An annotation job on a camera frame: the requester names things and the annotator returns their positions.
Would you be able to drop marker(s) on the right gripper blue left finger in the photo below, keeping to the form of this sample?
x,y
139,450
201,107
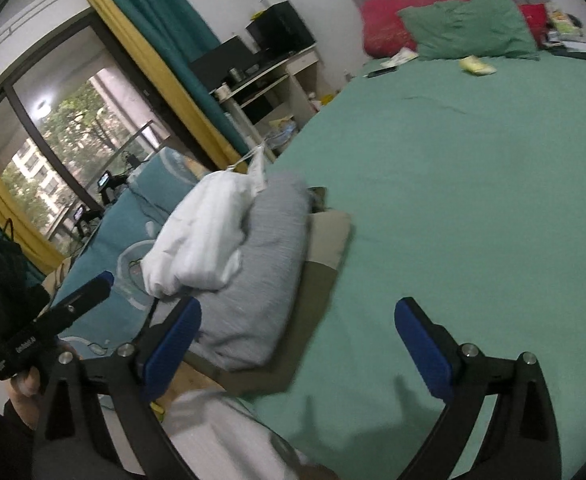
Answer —
x,y
164,345

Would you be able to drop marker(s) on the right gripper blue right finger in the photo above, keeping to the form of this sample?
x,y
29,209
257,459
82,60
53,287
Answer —
x,y
431,347

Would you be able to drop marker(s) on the large white garment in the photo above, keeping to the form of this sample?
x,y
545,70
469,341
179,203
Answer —
x,y
199,245

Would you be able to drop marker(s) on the person left hand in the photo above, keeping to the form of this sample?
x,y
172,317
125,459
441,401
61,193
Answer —
x,y
26,390

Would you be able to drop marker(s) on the blue patterned blanket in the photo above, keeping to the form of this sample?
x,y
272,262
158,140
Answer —
x,y
124,236

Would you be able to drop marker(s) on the green bed sheet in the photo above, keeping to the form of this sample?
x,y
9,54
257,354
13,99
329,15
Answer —
x,y
468,194

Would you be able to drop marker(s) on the yellow curtain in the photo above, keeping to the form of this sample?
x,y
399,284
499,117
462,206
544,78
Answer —
x,y
206,135

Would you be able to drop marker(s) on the black remote control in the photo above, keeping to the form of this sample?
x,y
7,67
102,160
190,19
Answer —
x,y
381,72

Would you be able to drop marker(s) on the white wooden desk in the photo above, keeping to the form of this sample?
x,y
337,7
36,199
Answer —
x,y
272,106

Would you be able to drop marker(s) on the small yellow cloth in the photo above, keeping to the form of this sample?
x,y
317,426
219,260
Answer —
x,y
476,67

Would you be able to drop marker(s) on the white papers near pillow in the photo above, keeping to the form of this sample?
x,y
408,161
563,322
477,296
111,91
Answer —
x,y
403,56

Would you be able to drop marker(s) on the black computer monitor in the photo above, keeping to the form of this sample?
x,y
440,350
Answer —
x,y
215,67

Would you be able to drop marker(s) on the red pillow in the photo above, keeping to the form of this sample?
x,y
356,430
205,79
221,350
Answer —
x,y
384,33

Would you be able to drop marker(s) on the green pillow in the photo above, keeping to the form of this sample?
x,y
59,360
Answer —
x,y
455,29

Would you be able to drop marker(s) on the bedside clutter books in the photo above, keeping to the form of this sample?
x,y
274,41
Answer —
x,y
564,35

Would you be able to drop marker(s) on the black speaker box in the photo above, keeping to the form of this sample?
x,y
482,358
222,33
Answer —
x,y
280,32

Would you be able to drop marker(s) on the teal curtain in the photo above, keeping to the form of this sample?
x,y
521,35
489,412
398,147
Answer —
x,y
180,35

